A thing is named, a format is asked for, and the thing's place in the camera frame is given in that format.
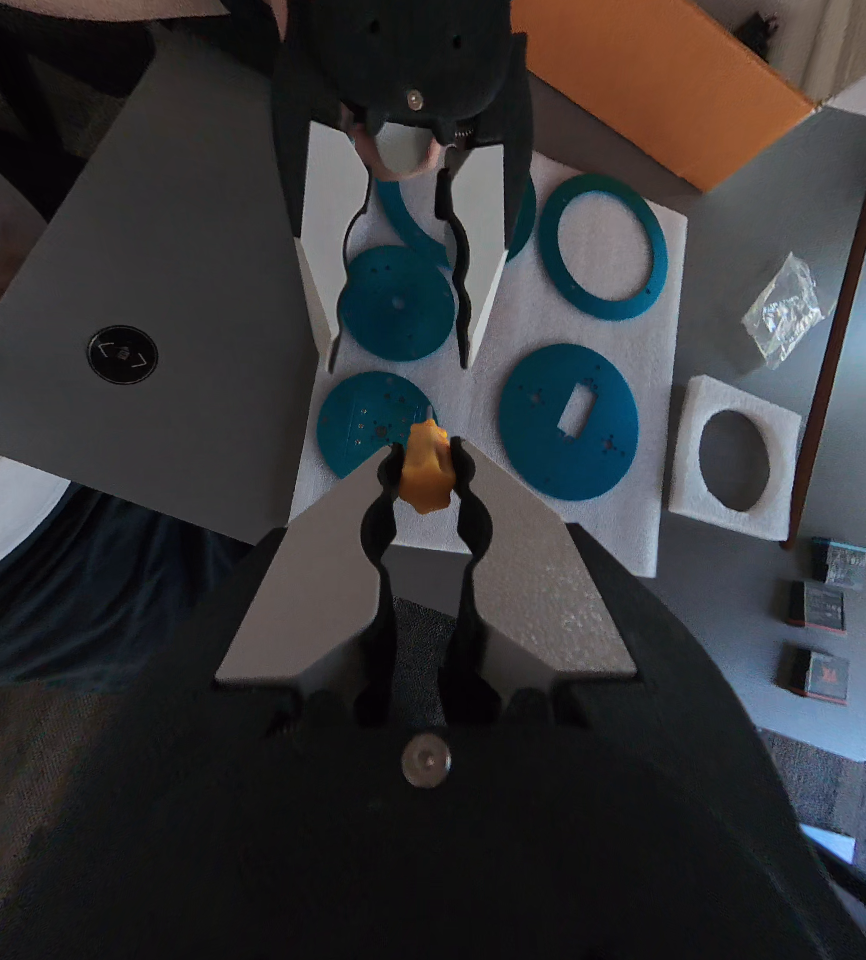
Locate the white foam frame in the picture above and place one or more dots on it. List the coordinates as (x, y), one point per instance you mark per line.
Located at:
(784, 465)

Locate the small blue round plate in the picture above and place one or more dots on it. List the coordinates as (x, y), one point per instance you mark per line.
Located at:
(373, 322)

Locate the grey desk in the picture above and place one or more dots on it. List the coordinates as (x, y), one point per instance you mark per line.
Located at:
(177, 187)

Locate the round black desk button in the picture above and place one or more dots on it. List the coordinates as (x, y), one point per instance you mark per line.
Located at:
(122, 355)

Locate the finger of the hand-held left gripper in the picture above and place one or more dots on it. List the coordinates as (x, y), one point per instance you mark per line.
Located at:
(485, 210)
(328, 195)

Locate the white foam sheet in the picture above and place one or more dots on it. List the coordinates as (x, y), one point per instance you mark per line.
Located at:
(489, 330)

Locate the small blue disc with bracket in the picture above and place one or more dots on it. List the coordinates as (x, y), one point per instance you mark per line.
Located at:
(350, 427)

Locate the clear plastic bag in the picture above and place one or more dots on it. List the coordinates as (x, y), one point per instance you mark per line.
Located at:
(785, 307)

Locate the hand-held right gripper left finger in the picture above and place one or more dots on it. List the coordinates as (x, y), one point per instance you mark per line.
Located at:
(313, 600)

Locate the person's dark pants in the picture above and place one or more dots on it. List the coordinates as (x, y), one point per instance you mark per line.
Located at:
(102, 585)

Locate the person's left hand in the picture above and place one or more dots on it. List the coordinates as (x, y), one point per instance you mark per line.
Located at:
(364, 150)

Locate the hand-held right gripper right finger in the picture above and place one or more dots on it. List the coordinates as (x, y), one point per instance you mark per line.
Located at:
(545, 600)

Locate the orange and white cardboard box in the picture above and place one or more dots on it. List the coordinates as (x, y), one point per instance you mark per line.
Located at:
(650, 82)

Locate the blue plate with rectangular slot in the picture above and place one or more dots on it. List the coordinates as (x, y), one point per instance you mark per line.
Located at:
(538, 450)

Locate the small black box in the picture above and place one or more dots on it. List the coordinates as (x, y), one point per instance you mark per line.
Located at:
(815, 675)
(819, 607)
(842, 562)

